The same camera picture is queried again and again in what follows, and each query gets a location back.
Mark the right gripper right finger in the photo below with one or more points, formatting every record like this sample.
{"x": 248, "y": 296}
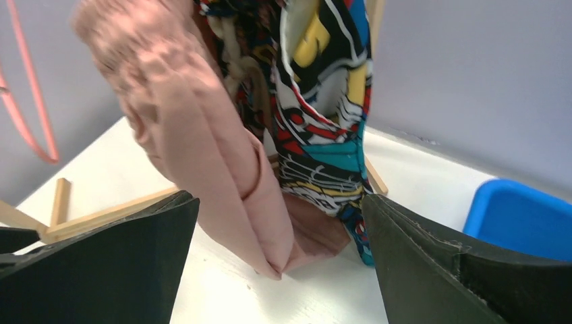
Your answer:
{"x": 430, "y": 273}

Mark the blue plastic bin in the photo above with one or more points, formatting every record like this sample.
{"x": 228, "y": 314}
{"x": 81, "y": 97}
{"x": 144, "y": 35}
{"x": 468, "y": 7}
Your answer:
{"x": 512, "y": 215}

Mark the wooden clothes rack frame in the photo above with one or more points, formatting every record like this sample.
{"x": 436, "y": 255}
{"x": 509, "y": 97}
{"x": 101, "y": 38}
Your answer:
{"x": 61, "y": 228}

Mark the dusty pink shorts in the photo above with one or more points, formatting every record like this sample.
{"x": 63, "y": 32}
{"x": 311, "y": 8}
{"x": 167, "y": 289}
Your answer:
{"x": 153, "y": 55}

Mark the colourful comic print shorts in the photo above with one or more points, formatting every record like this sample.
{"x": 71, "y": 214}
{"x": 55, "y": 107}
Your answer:
{"x": 302, "y": 71}

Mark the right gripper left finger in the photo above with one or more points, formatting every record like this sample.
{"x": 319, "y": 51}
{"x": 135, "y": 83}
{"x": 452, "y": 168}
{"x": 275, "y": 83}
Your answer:
{"x": 127, "y": 271}

